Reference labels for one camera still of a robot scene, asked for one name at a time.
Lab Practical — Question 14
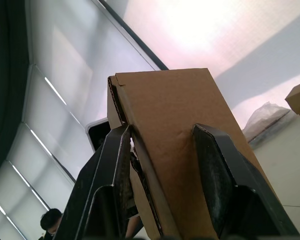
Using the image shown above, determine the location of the clear plastic bag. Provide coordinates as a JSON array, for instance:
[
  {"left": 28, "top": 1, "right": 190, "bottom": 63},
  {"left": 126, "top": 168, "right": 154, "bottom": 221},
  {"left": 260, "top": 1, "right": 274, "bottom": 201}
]
[{"left": 242, "top": 101, "right": 292, "bottom": 145}]

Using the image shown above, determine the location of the open-flapped brown cardboard box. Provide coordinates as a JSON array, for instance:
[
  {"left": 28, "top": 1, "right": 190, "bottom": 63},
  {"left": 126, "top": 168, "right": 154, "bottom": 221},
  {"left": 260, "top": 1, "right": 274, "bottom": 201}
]
[{"left": 106, "top": 67, "right": 283, "bottom": 238}]

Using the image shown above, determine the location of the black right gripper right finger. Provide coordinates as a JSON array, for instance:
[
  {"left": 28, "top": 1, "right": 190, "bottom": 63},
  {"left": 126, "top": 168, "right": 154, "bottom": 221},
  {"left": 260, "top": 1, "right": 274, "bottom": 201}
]
[{"left": 191, "top": 123, "right": 300, "bottom": 240}]

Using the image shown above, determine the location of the person with black hair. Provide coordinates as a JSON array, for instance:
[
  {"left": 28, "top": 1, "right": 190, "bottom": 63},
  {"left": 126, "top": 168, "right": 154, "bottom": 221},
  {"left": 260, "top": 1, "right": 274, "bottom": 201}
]
[{"left": 39, "top": 208, "right": 63, "bottom": 240}]

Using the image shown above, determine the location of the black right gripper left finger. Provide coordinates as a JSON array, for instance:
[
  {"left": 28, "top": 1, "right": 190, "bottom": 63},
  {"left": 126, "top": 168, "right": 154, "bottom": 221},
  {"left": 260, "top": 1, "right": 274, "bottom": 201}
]
[{"left": 52, "top": 124, "right": 139, "bottom": 240}]

